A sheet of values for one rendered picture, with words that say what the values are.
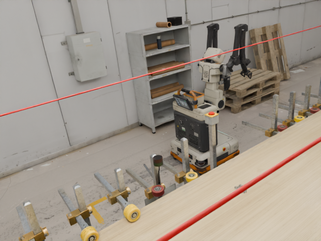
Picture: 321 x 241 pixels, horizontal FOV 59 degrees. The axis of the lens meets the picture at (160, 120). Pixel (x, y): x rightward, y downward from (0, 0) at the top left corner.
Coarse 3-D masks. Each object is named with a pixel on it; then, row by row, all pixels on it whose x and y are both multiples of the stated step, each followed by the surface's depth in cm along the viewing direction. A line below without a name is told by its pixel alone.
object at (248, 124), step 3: (243, 120) 275; (243, 123) 273; (246, 123) 270; (249, 123) 268; (252, 123) 267; (249, 126) 268; (252, 126) 265; (255, 126) 262; (258, 126) 260; (261, 126) 260; (258, 129) 260; (261, 129) 257; (264, 129) 254; (273, 132) 247; (276, 132) 246
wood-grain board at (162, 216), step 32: (288, 128) 237; (320, 128) 231; (256, 160) 199; (320, 160) 191; (192, 192) 175; (224, 192) 172; (256, 192) 169; (288, 192) 166; (320, 192) 163; (128, 224) 156; (160, 224) 153; (224, 224) 149; (256, 224) 146; (288, 224) 144; (320, 224) 142
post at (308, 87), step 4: (308, 88) 266; (308, 92) 267; (308, 96) 268; (304, 100) 272; (308, 100) 270; (304, 104) 274; (308, 104) 272; (304, 108) 275; (308, 108) 274; (304, 116) 278
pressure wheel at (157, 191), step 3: (153, 186) 183; (156, 186) 183; (159, 186) 183; (162, 186) 182; (153, 189) 181; (156, 189) 181; (159, 189) 180; (162, 189) 180; (153, 192) 178; (156, 192) 178; (159, 192) 178; (162, 192) 179; (153, 195) 180; (156, 195) 178; (159, 195) 178
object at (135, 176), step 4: (128, 168) 214; (128, 172) 211; (132, 172) 209; (132, 176) 207; (136, 176) 204; (136, 180) 203; (140, 180) 199; (144, 180) 198; (140, 184) 199; (144, 184) 194; (148, 184) 194; (160, 196) 182
